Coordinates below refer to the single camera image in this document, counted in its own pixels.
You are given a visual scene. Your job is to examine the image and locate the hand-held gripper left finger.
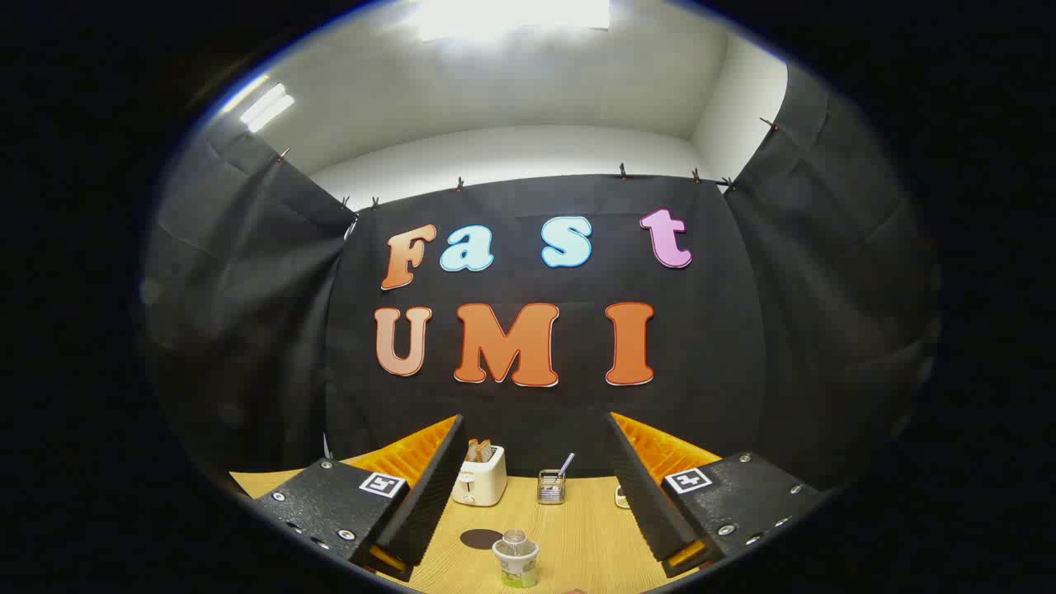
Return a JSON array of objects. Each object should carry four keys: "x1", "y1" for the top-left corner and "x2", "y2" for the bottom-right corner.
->
[{"x1": 247, "y1": 414, "x2": 468, "y2": 582}]

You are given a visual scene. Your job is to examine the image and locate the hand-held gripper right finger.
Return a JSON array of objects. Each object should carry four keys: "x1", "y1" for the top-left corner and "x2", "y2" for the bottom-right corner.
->
[{"x1": 606, "y1": 412, "x2": 826, "y2": 578}]

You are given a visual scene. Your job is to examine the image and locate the clear juice bottle green label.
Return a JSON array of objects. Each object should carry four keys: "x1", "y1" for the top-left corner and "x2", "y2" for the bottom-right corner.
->
[{"x1": 493, "y1": 530, "x2": 540, "y2": 588}]

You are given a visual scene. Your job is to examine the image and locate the white toaster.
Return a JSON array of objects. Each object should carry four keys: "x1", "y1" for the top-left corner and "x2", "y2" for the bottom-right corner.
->
[{"x1": 451, "y1": 445, "x2": 508, "y2": 507}]

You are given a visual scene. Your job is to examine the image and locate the wooden table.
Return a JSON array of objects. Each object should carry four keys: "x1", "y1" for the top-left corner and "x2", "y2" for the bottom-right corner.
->
[{"x1": 229, "y1": 470, "x2": 727, "y2": 594}]

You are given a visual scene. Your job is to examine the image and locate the small ceiling light panel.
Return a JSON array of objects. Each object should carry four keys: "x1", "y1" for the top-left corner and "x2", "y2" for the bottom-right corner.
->
[{"x1": 239, "y1": 81, "x2": 295, "y2": 133}]

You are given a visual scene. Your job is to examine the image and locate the large ceiling light panel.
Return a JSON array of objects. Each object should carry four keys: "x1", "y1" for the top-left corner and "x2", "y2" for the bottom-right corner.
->
[{"x1": 417, "y1": 0, "x2": 611, "y2": 42}]

